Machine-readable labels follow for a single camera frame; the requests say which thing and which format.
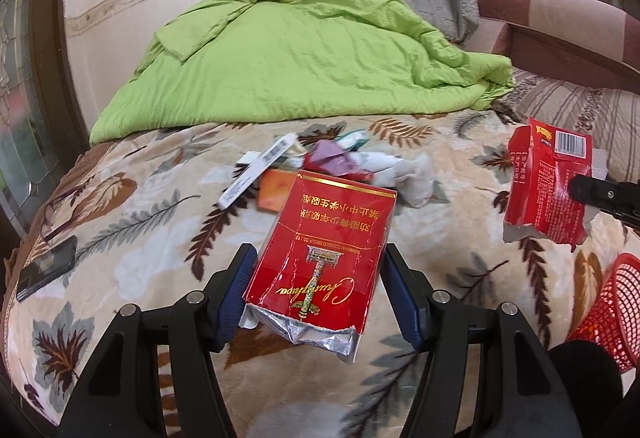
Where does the orange packet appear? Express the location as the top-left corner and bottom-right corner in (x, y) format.
(258, 169), (299, 211)

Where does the green quilt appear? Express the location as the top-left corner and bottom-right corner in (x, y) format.
(89, 0), (516, 146)

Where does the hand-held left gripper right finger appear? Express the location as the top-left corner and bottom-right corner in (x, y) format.
(381, 243), (581, 438)

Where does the white medicine box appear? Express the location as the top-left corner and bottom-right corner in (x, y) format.
(219, 133), (297, 211)

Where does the black phone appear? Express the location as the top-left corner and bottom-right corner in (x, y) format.
(16, 235), (78, 303)

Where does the red cigarette pack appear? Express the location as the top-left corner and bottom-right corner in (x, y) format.
(240, 170), (398, 366)

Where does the person's dark clothing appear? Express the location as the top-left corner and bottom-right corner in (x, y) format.
(547, 340), (626, 438)

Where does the purple crumpled paper ball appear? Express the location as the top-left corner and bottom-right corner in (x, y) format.
(310, 140), (352, 175)

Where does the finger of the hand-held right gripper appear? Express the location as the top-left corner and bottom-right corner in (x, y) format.
(566, 173), (640, 221)

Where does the striped brown cushion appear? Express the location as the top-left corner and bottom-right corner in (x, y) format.
(475, 0), (640, 91)

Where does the red plastic mesh basket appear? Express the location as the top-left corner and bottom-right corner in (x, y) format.
(565, 253), (640, 374)

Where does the white crumpled tissue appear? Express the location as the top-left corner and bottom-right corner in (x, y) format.
(350, 152), (436, 209)

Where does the torn red paper packet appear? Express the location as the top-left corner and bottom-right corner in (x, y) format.
(502, 116), (593, 253)

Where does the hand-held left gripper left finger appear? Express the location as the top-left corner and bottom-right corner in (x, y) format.
(57, 243), (261, 438)

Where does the glass panel door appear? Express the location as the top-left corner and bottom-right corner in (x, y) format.
(0, 0), (91, 229)

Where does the striped beige bed sheet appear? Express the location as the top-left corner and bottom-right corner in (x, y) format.
(492, 68), (640, 189)

